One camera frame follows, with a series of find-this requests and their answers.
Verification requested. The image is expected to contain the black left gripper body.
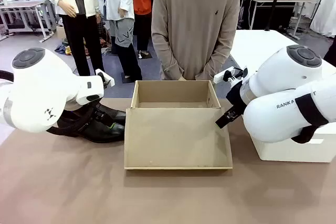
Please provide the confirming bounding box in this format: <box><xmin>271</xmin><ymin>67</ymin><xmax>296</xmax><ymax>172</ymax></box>
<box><xmin>93</xmin><ymin>104</ymin><xmax>112</xmax><ymax>124</ymax></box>

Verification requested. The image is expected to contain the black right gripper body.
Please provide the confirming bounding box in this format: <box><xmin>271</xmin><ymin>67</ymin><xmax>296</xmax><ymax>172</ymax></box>
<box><xmin>225</xmin><ymin>80</ymin><xmax>248</xmax><ymax>116</ymax></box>

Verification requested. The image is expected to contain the brown cardboard shoe box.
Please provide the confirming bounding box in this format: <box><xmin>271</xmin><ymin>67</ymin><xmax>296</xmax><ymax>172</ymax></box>
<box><xmin>123</xmin><ymin>79</ymin><xmax>234</xmax><ymax>170</ymax></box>

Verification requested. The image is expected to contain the person's right forearm beige sleeve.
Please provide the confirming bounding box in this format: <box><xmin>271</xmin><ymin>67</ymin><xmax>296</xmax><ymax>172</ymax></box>
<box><xmin>151</xmin><ymin>37</ymin><xmax>186</xmax><ymax>81</ymax></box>

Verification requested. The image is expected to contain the person's left forearm beige sleeve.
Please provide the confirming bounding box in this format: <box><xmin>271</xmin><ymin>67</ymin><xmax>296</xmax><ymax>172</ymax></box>
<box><xmin>195</xmin><ymin>37</ymin><xmax>237</xmax><ymax>81</ymax></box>

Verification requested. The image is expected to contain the pile of clothes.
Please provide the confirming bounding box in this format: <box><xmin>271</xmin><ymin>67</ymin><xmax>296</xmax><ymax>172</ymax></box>
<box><xmin>54</xmin><ymin>37</ymin><xmax>74</xmax><ymax>57</ymax></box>

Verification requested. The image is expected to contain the person in beige sweater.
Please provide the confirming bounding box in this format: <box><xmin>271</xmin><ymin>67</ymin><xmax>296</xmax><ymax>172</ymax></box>
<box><xmin>151</xmin><ymin>0</ymin><xmax>241</xmax><ymax>81</ymax></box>

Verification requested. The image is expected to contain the black tripod pole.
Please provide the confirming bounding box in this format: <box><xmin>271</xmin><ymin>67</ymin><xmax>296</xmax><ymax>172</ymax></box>
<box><xmin>264</xmin><ymin>0</ymin><xmax>284</xmax><ymax>32</ymax></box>

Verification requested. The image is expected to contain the mannequin in cream jacket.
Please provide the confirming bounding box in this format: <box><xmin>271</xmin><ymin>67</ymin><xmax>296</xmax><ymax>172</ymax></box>
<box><xmin>39</xmin><ymin>0</ymin><xmax>106</xmax><ymax>77</ymax></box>

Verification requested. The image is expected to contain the mannequin in white shirt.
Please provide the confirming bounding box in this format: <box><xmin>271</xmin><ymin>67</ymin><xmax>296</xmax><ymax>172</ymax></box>
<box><xmin>103</xmin><ymin>0</ymin><xmax>144</xmax><ymax>82</ymax></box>

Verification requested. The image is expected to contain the bystander in dark clothes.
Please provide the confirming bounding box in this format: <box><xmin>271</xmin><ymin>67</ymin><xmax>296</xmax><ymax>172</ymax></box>
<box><xmin>323</xmin><ymin>34</ymin><xmax>336</xmax><ymax>68</ymax></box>

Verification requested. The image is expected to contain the white curtain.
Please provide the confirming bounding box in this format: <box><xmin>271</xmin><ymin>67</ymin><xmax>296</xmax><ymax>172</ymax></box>
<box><xmin>309</xmin><ymin>0</ymin><xmax>336</xmax><ymax>38</ymax></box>

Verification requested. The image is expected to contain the grey background workbench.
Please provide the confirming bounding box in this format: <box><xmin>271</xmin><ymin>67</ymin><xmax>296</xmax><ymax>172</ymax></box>
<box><xmin>0</xmin><ymin>0</ymin><xmax>58</xmax><ymax>43</ymax></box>

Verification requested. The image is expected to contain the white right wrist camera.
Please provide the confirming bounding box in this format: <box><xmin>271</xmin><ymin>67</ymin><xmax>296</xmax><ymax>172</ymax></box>
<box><xmin>213</xmin><ymin>67</ymin><xmax>249</xmax><ymax>85</ymax></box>

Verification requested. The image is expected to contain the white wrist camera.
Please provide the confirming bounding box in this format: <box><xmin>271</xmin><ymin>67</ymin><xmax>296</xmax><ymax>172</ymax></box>
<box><xmin>213</xmin><ymin>67</ymin><xmax>249</xmax><ymax>85</ymax></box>
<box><xmin>94</xmin><ymin>68</ymin><xmax>116</xmax><ymax>88</ymax></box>

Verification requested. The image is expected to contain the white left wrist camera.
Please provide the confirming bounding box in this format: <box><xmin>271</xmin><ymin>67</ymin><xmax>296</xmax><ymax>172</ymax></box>
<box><xmin>94</xmin><ymin>68</ymin><xmax>116</xmax><ymax>88</ymax></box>

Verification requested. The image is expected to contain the black right arm cable sleeve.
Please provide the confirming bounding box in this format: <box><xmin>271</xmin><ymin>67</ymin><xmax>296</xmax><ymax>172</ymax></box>
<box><xmin>290</xmin><ymin>90</ymin><xmax>329</xmax><ymax>145</ymax></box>

